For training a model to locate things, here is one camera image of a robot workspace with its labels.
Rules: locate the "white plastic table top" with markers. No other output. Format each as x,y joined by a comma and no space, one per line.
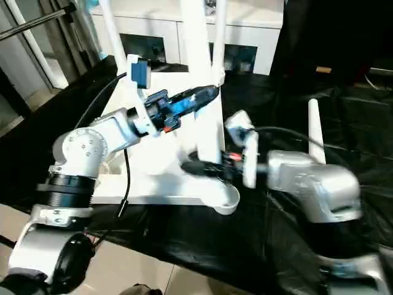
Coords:
165,184

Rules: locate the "white plastic table leg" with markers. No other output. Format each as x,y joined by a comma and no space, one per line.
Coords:
316,132
196,46
219,46
113,37

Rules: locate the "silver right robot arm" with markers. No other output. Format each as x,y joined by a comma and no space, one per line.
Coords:
307,184

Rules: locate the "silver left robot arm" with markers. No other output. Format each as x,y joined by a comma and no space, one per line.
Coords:
92,144

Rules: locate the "black plastic mat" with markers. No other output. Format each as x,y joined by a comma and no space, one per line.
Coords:
215,239

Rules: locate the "white sideboard cabinet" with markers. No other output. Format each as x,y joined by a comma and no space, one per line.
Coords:
147,24

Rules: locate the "clear bag of dark items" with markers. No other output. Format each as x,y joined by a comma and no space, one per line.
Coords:
210,7

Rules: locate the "grey brown curtain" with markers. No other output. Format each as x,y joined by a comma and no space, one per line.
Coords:
67,40

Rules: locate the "small yellow label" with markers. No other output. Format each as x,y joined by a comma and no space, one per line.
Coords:
324,69

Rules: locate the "white round pipe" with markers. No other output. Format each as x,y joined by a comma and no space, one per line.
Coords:
40,52

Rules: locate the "grey metal pole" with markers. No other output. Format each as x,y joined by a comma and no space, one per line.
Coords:
30,25

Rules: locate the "grey flat bar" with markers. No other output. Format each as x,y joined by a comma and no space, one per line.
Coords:
380,70

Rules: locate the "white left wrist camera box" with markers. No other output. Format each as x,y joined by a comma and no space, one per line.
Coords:
139,73

